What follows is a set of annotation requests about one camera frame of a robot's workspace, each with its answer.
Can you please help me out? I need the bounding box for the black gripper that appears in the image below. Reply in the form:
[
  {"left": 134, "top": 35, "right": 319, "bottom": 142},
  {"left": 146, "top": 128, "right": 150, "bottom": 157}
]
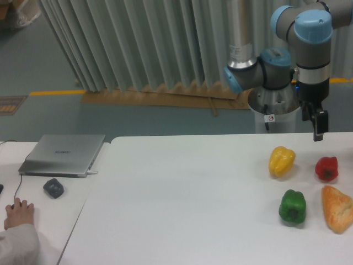
[{"left": 296, "top": 79, "right": 329, "bottom": 142}]

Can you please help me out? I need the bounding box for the yellow bell pepper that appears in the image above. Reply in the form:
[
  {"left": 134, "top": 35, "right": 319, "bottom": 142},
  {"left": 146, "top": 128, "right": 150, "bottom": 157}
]
[{"left": 269, "top": 146, "right": 296, "bottom": 177}]

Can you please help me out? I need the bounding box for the white sleeved forearm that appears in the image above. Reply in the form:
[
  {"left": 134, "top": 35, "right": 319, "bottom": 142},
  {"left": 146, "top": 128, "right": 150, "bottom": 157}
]
[{"left": 1, "top": 224, "right": 40, "bottom": 264}]

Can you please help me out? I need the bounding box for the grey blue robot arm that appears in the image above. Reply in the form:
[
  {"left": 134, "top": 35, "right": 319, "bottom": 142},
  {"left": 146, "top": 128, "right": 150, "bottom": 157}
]
[{"left": 223, "top": 1, "right": 352, "bottom": 141}]

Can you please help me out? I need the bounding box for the red bell pepper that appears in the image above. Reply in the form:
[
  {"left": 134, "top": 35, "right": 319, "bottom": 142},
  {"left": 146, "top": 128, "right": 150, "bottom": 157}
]
[{"left": 315, "top": 156, "right": 339, "bottom": 182}]

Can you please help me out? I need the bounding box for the green bell pepper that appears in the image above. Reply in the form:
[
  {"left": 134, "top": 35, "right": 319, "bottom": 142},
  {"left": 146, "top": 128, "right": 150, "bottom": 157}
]
[{"left": 279, "top": 189, "right": 306, "bottom": 224}]

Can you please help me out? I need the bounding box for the person's hand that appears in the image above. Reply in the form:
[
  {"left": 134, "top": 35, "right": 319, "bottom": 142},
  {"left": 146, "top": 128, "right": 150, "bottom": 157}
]
[{"left": 4, "top": 198, "right": 34, "bottom": 230}]

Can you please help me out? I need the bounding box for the orange bread piece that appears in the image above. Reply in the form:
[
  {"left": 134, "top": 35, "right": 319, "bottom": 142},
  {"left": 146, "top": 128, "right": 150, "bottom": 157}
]
[{"left": 322, "top": 185, "right": 352, "bottom": 234}]

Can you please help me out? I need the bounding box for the brown cardboard sheet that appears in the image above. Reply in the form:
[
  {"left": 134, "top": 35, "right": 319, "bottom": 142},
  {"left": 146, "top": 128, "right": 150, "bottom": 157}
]
[{"left": 81, "top": 81, "right": 251, "bottom": 116}]

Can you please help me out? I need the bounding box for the pale green curtain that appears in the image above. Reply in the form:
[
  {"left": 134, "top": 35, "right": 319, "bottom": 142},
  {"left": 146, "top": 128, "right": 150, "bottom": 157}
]
[{"left": 34, "top": 0, "right": 353, "bottom": 93}]

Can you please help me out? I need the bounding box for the white USB plug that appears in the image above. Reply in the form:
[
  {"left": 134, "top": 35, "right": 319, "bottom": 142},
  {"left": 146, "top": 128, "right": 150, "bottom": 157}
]
[{"left": 87, "top": 171, "right": 99, "bottom": 176}]

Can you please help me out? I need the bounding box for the silver closed laptop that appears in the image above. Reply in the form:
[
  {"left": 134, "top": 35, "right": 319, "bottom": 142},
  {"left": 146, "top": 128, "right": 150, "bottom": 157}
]
[{"left": 18, "top": 134, "right": 105, "bottom": 178}]

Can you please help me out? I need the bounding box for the cardboard box with plastic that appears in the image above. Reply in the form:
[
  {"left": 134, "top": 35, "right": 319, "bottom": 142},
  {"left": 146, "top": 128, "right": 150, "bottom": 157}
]
[{"left": 1, "top": 0, "right": 41, "bottom": 30}]

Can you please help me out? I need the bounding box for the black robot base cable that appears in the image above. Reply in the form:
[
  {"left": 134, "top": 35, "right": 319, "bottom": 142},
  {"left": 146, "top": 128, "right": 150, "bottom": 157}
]
[{"left": 263, "top": 103, "right": 270, "bottom": 134}]

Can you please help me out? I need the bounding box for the black mouse cable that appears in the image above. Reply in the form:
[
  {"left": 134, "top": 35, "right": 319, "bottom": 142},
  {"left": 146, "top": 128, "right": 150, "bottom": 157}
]
[{"left": 0, "top": 140, "right": 42, "bottom": 201}]

